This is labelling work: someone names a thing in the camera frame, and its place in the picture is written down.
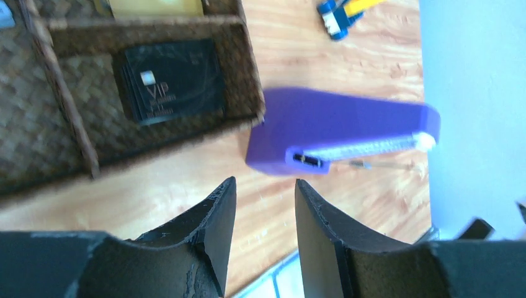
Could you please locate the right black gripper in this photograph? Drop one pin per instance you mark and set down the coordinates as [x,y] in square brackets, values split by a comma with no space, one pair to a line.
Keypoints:
[479,229]

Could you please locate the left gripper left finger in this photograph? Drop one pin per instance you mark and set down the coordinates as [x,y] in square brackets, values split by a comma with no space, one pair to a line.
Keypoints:
[185,257]

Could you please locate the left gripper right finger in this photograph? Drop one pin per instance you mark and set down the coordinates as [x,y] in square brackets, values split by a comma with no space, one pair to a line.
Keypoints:
[341,257]

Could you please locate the white card holder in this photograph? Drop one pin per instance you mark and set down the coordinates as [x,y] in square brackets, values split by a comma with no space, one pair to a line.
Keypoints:
[283,280]

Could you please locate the beige card in basket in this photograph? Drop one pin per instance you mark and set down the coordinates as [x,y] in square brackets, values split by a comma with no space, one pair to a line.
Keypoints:
[151,8]

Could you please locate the purple metronome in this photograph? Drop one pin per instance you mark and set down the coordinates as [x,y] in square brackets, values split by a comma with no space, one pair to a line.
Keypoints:
[305,130]

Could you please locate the brown wicker divided basket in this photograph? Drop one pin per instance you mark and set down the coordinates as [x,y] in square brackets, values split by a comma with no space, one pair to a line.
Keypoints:
[61,114]

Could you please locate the colourful toy block car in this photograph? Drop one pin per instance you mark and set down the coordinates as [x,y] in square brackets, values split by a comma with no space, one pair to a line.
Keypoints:
[339,16]

